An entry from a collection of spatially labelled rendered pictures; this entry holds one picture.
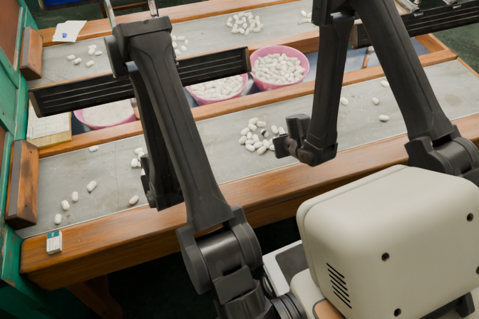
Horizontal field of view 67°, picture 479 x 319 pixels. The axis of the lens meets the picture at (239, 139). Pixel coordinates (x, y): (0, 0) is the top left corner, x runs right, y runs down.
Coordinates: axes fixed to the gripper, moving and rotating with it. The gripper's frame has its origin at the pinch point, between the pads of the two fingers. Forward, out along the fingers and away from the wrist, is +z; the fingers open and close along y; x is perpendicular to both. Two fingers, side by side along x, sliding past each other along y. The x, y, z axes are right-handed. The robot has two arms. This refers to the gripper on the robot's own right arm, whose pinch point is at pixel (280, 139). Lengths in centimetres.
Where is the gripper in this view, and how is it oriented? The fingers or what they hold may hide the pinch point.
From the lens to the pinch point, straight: 117.6
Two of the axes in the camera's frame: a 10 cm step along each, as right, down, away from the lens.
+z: -2.3, -1.5, 9.6
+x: 2.1, 9.6, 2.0
